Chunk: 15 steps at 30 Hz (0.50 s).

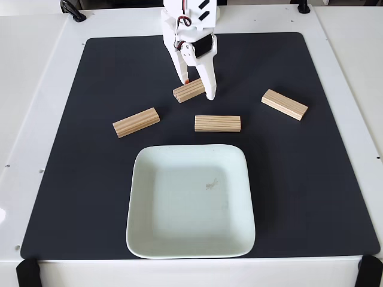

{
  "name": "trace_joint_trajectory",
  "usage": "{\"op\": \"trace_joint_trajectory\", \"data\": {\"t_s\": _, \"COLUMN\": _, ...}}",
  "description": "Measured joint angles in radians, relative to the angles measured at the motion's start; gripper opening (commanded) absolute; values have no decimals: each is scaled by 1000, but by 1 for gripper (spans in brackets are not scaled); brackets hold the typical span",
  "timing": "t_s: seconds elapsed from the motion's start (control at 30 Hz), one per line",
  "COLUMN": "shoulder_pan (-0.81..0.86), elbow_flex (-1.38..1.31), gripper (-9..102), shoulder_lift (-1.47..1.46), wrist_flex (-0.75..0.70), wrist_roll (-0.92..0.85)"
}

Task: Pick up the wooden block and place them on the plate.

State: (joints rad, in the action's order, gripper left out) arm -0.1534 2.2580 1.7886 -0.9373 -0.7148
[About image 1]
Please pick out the grooved wooden block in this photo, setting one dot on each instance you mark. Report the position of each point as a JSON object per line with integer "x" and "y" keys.
{"x": 190, "y": 89}

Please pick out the plain wooden block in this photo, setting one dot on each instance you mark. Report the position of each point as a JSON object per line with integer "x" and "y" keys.
{"x": 284, "y": 104}
{"x": 136, "y": 122}
{"x": 217, "y": 123}

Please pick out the pale green square plate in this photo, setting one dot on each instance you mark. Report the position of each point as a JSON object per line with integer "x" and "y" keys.
{"x": 191, "y": 209}

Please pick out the black rubber mat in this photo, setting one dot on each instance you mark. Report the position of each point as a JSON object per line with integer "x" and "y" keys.
{"x": 74, "y": 149}

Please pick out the black corner bracket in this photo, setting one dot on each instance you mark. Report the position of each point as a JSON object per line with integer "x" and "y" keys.
{"x": 371, "y": 272}
{"x": 28, "y": 273}

